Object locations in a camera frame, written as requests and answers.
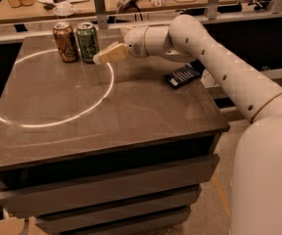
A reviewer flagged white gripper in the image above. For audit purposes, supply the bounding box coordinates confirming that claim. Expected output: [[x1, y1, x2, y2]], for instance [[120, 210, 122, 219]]
[[93, 26, 147, 65]]

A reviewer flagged green soda can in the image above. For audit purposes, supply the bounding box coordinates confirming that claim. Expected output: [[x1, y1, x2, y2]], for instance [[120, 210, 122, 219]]
[[76, 23, 99, 63]]

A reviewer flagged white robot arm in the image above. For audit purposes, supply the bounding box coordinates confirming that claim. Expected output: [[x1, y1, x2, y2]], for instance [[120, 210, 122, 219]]
[[94, 15, 282, 235]]

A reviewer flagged orange-brown soda can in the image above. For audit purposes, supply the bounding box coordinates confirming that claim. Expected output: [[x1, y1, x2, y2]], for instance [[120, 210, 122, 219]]
[[53, 22, 79, 63]]

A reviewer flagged blue snack packet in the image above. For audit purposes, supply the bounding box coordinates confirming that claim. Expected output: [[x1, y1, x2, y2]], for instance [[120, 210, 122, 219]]
[[164, 65, 200, 88]]

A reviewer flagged white cup on saucer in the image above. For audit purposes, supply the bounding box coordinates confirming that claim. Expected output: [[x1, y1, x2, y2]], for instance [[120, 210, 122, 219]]
[[53, 3, 75, 17]]

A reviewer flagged grey drawer cabinet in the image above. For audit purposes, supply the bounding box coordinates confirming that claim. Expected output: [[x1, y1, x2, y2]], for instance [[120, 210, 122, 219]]
[[0, 24, 231, 235]]

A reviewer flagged top grey drawer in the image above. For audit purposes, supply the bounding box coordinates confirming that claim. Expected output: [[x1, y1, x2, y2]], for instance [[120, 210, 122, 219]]
[[0, 155, 219, 216]]

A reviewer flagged grey drawer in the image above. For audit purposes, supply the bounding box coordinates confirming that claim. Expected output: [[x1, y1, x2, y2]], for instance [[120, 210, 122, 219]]
[[36, 185, 201, 234], [61, 206, 190, 235], [0, 155, 219, 216]]

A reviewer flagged middle grey drawer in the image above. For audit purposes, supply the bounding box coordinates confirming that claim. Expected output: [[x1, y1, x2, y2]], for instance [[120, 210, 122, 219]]
[[36, 185, 201, 234]]

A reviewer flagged bottom grey drawer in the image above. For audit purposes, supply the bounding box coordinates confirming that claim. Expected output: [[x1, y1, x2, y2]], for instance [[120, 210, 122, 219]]
[[61, 206, 190, 235]]

